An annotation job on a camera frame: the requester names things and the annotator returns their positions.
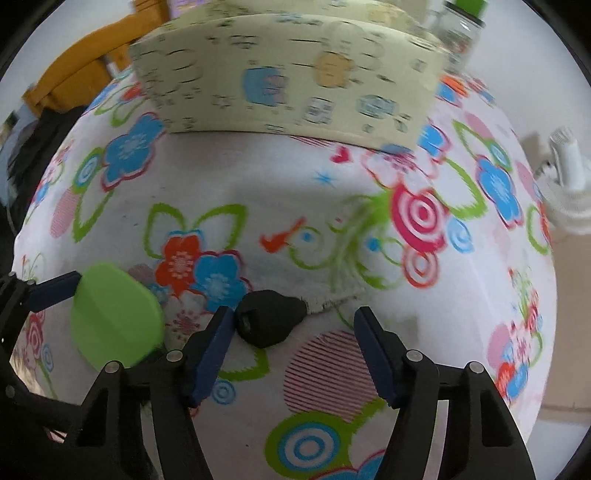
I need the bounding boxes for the green oval pad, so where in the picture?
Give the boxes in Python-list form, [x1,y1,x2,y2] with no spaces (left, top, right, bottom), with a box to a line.
[70,263,165,371]

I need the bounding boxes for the black small object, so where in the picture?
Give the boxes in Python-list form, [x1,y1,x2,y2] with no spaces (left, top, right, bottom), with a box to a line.
[232,290,308,349]

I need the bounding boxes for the floral tablecloth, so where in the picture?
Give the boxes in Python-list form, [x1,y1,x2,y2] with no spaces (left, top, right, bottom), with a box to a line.
[13,73,557,479]

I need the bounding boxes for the wooden chair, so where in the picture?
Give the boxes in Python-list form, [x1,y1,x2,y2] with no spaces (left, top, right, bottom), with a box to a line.
[22,0,170,116]

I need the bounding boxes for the white standing fan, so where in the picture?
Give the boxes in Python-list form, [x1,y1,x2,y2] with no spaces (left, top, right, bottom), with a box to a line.
[535,127,590,236]

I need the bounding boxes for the cartoon print storage box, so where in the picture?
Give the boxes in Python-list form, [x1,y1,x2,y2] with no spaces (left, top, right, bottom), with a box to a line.
[129,1,448,151]

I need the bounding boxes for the glass mason jar mug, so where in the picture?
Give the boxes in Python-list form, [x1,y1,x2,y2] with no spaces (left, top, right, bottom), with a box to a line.
[428,0,485,74]

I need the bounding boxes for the green plastic cup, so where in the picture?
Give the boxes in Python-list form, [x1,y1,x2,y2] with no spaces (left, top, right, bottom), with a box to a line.
[454,0,488,18]

